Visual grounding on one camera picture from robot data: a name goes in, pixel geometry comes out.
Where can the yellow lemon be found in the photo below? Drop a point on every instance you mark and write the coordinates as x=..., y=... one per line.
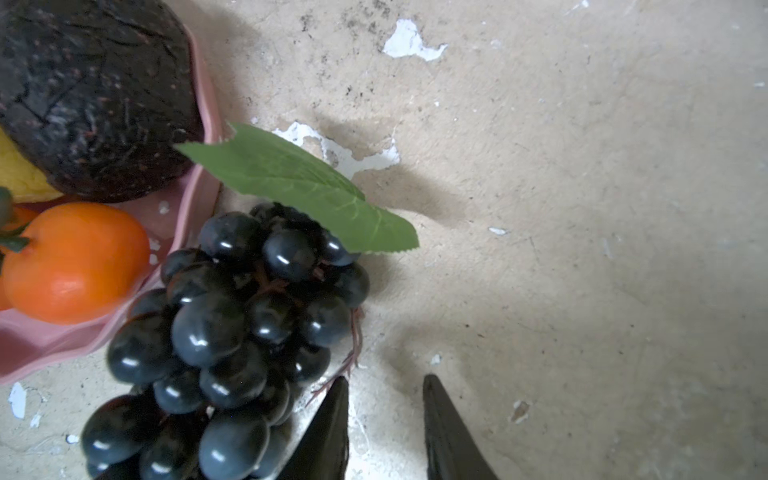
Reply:
x=26, y=183

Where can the dark avocado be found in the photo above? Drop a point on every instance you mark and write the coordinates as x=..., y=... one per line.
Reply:
x=98, y=94

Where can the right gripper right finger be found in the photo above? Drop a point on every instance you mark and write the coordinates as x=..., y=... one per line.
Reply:
x=451, y=451

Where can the pink polka dot plate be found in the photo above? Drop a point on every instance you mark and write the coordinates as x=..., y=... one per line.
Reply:
x=172, y=218

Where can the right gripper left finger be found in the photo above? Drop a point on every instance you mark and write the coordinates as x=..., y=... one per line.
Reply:
x=323, y=451

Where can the black grape bunch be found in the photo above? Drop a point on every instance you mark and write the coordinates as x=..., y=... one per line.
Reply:
x=244, y=320

